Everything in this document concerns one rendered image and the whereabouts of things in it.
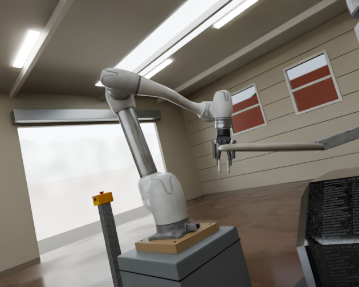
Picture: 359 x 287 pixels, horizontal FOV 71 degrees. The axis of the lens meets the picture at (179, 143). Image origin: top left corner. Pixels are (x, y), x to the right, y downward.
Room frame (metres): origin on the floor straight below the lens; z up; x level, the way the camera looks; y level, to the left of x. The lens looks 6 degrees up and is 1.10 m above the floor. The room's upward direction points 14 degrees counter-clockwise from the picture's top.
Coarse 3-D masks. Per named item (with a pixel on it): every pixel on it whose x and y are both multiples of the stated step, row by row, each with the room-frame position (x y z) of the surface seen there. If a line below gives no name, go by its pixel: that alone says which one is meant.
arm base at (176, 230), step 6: (180, 222) 1.11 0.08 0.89; (186, 222) 1.13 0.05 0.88; (156, 228) 1.15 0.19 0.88; (162, 228) 1.11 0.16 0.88; (168, 228) 1.10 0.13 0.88; (174, 228) 1.09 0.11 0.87; (180, 228) 1.10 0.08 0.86; (186, 228) 1.11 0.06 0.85; (192, 228) 1.10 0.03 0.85; (198, 228) 1.11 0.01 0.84; (156, 234) 1.13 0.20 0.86; (162, 234) 1.11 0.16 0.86; (168, 234) 1.09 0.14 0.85; (174, 234) 1.07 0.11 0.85; (180, 234) 1.06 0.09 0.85; (150, 240) 1.13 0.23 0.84
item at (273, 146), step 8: (232, 144) 1.12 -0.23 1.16; (240, 144) 1.08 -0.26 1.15; (248, 144) 1.06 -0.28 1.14; (256, 144) 1.04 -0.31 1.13; (264, 144) 1.03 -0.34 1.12; (272, 144) 1.02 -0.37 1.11; (280, 144) 1.01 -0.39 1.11; (288, 144) 1.01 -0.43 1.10; (296, 144) 1.01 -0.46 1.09; (304, 144) 1.02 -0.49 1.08; (312, 144) 1.04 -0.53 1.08; (320, 144) 1.08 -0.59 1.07
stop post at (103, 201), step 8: (96, 200) 1.96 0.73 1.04; (104, 200) 1.95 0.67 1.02; (112, 200) 2.00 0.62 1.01; (104, 208) 1.96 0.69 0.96; (104, 216) 1.96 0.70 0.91; (112, 216) 2.00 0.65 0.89; (104, 224) 1.96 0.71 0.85; (112, 224) 1.99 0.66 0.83; (104, 232) 1.98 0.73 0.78; (112, 232) 1.98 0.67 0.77; (104, 240) 2.01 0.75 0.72; (112, 240) 1.97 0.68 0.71; (112, 248) 1.96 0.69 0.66; (112, 256) 1.95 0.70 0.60; (112, 264) 1.97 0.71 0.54; (112, 272) 1.99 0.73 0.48; (120, 280) 1.97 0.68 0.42
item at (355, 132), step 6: (342, 132) 1.12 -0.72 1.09; (348, 132) 1.11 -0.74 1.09; (354, 132) 1.10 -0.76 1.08; (324, 138) 1.14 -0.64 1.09; (330, 138) 1.13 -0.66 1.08; (336, 138) 1.12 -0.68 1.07; (342, 138) 1.12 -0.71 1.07; (348, 138) 1.11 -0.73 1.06; (354, 138) 1.11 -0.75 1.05; (324, 144) 1.14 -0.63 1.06; (330, 144) 1.13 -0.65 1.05; (336, 144) 1.12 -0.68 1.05; (318, 150) 1.19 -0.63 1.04; (324, 150) 1.14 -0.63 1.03
